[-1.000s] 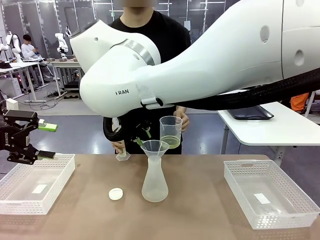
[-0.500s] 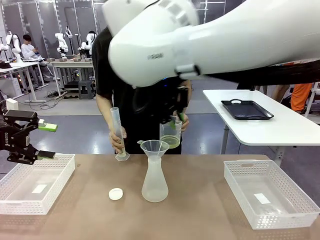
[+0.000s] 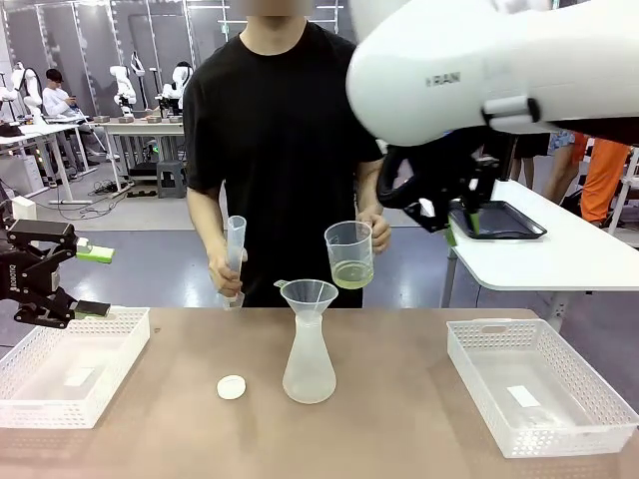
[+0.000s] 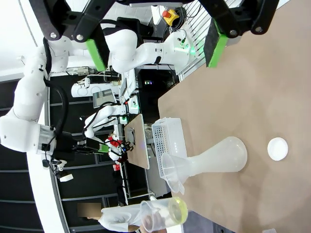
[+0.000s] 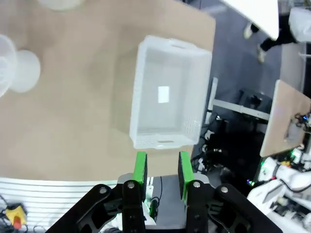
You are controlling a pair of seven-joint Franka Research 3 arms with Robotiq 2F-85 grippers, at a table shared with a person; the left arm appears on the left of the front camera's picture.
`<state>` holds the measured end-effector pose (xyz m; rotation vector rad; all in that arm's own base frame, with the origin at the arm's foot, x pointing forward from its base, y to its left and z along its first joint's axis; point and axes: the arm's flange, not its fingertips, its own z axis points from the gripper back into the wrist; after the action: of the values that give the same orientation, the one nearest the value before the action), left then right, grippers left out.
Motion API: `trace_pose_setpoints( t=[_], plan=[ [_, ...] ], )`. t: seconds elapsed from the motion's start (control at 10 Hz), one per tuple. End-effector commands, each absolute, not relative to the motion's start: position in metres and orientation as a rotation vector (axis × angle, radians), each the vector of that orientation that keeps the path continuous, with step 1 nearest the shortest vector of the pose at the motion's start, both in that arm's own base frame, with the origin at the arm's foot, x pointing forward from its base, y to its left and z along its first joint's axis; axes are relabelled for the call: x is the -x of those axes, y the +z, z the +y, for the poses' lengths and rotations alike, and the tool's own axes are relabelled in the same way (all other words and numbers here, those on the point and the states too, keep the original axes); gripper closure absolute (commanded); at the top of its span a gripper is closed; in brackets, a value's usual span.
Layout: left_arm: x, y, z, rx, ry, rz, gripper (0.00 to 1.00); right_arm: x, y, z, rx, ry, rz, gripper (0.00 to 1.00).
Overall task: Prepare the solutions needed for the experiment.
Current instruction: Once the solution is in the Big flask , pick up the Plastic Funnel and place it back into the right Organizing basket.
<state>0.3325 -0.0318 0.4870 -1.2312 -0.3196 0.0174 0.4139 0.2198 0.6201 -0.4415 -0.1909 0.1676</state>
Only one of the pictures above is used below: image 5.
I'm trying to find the silver aluminium robot base frame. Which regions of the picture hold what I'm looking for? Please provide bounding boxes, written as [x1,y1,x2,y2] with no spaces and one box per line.
[0,177,156,233]

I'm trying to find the white perforated plastic basket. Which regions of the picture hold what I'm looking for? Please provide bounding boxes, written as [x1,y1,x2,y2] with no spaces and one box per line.
[128,35,213,150]

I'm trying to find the brown wooden side table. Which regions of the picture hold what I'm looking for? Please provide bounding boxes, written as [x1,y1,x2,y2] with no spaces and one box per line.
[259,80,311,158]

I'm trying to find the yellow emergency stop box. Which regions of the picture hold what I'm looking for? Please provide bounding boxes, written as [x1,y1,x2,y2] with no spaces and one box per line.
[5,205,26,229]

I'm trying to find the translucent white plastic conical flask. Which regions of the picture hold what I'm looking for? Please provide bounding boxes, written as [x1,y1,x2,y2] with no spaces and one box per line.
[36,0,85,11]

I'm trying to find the white rectangular table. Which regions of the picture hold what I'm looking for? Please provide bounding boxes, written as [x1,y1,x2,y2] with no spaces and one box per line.
[222,0,279,41]

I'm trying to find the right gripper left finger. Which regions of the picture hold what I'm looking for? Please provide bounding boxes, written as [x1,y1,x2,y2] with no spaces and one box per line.
[50,151,148,233]

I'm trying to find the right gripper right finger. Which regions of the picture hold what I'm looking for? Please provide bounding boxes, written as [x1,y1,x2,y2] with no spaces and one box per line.
[178,151,282,233]

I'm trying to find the white desk frame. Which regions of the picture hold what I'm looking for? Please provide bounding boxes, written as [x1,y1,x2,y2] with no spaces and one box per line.
[205,77,270,124]

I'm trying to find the translucent plastic measuring cylinder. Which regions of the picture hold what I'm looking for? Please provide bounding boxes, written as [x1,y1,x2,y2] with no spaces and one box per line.
[0,33,41,98]

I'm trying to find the walking person in white top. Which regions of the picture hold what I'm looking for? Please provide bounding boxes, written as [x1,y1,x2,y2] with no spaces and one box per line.
[243,6,311,64]

